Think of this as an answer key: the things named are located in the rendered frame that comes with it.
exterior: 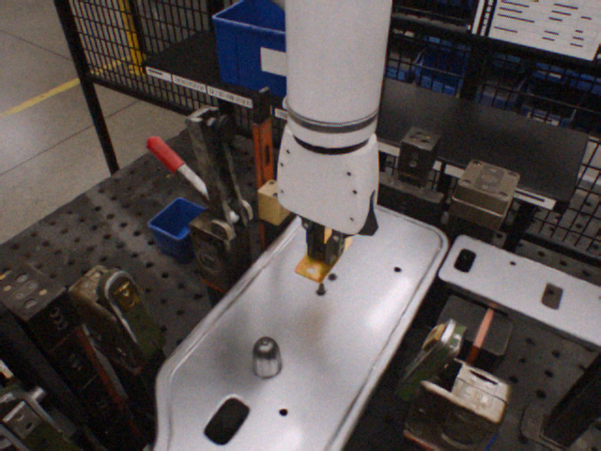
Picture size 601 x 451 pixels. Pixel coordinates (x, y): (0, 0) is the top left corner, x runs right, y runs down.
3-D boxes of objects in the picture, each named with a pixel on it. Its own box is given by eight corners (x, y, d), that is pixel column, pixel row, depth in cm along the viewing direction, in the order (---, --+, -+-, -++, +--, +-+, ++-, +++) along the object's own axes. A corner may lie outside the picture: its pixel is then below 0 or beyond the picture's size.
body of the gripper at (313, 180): (264, 122, 45) (269, 211, 53) (363, 156, 41) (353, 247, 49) (305, 88, 49) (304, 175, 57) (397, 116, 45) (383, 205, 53)
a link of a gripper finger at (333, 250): (326, 223, 52) (324, 264, 57) (352, 234, 51) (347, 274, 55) (340, 206, 54) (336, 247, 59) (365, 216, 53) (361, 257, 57)
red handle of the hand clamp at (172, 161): (228, 228, 62) (140, 142, 61) (223, 236, 64) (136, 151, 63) (248, 210, 64) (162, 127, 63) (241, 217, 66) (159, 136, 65)
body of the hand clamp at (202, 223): (244, 375, 87) (223, 241, 63) (215, 358, 90) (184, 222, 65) (263, 351, 91) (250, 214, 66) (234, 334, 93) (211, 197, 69)
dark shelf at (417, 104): (563, 217, 73) (571, 202, 71) (141, 74, 107) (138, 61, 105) (584, 147, 87) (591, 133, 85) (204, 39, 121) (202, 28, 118)
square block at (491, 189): (452, 343, 92) (509, 202, 67) (413, 325, 95) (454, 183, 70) (465, 314, 97) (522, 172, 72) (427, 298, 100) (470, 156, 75)
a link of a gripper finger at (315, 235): (288, 207, 54) (288, 248, 58) (313, 217, 53) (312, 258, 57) (302, 191, 56) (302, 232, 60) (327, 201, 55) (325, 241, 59)
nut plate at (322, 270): (320, 285, 55) (320, 278, 54) (292, 272, 56) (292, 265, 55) (353, 240, 60) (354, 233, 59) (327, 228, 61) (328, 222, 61)
